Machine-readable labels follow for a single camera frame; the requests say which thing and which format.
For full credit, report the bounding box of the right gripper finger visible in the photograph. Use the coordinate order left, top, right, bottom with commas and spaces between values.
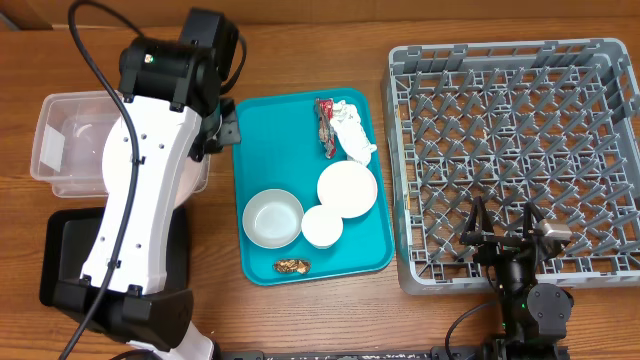
462, 196, 494, 245
522, 202, 544, 240

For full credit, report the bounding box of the large pink plate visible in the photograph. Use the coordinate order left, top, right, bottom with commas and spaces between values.
101, 115, 207, 209

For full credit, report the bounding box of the gold foil wrapper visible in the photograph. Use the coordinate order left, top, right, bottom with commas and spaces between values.
273, 259, 311, 274

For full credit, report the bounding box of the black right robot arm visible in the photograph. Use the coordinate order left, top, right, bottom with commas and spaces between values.
460, 197, 573, 346

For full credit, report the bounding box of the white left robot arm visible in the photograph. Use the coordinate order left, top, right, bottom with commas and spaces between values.
53, 8, 247, 359

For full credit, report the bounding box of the grey dish rack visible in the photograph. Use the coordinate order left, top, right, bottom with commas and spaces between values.
382, 38, 639, 295

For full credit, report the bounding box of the teal plastic tray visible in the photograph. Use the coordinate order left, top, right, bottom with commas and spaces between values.
233, 88, 395, 286

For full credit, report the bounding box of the red foil wrapper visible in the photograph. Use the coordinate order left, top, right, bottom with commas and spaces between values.
315, 98, 336, 159

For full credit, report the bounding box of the pink bowl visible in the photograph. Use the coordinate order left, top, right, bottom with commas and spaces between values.
317, 160, 378, 219

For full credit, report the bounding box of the pale green cup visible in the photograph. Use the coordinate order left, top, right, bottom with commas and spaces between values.
301, 205, 344, 249

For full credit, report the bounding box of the crumpled white napkin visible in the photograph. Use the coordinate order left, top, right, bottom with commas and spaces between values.
330, 100, 377, 166

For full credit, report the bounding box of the clear plastic bin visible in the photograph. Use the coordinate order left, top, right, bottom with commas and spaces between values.
29, 89, 213, 199

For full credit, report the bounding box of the grey bowl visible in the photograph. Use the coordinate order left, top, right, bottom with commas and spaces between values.
242, 189, 304, 249

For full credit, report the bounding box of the black tray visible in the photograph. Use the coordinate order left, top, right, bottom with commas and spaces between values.
39, 206, 190, 306

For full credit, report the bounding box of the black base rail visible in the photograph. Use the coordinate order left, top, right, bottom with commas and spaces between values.
221, 346, 571, 360

